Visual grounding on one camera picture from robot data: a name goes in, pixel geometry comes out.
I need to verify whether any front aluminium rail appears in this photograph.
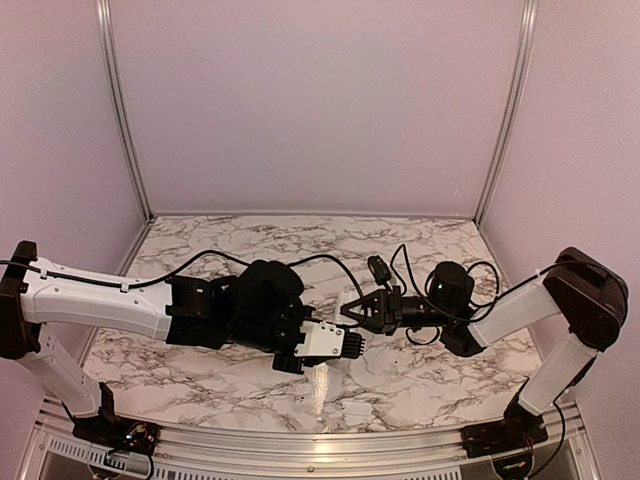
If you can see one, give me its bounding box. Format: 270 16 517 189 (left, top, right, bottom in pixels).
19 399 601 480

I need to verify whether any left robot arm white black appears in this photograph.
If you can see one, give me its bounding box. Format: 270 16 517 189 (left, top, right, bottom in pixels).
1 241 343 445

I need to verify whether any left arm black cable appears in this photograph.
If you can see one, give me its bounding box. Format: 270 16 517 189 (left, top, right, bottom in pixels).
0 249 362 301

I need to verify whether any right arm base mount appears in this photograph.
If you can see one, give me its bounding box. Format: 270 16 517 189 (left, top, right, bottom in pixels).
461 416 549 458

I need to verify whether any aluminium frame post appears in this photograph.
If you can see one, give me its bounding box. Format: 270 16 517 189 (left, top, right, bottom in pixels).
473 0 539 228
95 0 154 223

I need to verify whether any left aluminium frame post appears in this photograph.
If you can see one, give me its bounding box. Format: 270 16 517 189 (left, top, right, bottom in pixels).
95 0 154 223

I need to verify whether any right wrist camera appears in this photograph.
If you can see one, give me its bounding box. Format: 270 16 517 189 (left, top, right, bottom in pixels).
367 255 402 292

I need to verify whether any white remote control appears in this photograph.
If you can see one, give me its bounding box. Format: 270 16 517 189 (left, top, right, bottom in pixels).
333 290 357 326

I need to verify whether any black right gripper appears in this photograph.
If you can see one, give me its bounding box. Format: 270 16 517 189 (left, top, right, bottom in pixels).
340 285 453 336

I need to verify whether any right aluminium frame post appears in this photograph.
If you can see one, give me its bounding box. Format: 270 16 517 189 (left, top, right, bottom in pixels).
473 0 539 228

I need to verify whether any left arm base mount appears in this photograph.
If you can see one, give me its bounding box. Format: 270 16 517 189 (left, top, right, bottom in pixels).
73 416 160 455

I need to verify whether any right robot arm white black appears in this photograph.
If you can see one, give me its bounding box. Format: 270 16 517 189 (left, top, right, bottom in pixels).
336 247 629 448

